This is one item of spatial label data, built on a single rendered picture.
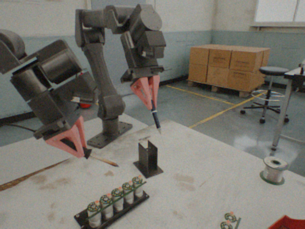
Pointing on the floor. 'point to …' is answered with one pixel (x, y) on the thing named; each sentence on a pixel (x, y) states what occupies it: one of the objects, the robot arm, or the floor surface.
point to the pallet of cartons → (228, 67)
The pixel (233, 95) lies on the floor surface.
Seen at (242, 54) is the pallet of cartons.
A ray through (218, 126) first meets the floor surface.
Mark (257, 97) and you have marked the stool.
